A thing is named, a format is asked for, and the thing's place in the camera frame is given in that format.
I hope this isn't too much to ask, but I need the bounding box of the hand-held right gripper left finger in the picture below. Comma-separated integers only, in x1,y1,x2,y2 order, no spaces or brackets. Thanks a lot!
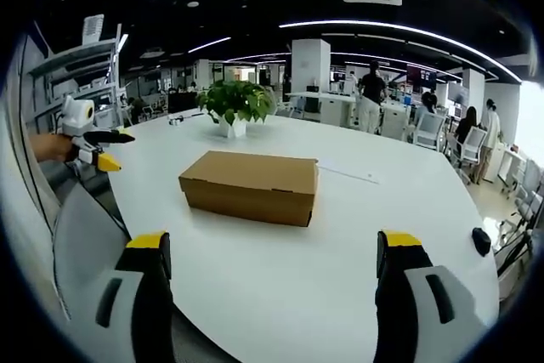
82,230,176,363

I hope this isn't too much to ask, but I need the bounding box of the black computer mouse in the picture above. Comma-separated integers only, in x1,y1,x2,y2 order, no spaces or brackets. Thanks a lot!
472,227,492,258

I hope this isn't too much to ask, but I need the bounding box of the grey office chair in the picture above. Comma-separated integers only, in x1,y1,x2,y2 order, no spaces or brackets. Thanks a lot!
50,162,133,321

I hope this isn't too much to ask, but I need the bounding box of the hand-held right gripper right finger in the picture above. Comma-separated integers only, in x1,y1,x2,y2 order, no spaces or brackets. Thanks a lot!
373,229,481,363

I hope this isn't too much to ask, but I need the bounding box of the white paper sheet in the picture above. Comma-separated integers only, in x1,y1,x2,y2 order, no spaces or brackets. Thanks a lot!
317,157,380,184

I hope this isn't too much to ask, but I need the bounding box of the person's left hand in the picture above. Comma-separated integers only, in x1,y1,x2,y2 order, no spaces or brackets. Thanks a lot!
29,133,77,163

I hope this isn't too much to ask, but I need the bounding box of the small white object on table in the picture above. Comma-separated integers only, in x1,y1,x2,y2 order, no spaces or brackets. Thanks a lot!
167,112,205,126

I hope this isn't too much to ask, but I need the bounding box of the white square pillar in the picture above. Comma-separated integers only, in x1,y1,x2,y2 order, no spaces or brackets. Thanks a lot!
291,38,332,94

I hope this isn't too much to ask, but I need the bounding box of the white mesh office chair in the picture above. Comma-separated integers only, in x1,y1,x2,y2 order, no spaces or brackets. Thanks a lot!
450,126,488,185
412,112,447,152

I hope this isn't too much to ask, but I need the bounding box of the green potted plant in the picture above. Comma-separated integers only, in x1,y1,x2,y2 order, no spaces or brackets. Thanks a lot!
195,79,277,126

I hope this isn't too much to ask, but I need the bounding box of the brown cardboard shoe box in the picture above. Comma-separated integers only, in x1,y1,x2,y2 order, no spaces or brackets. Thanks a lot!
178,150,320,228

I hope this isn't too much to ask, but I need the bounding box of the white metal shelf rack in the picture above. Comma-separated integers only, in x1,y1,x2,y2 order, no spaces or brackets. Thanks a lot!
25,14,128,134

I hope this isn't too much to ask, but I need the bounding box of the white plant pot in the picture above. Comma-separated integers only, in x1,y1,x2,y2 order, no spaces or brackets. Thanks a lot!
217,115,248,139

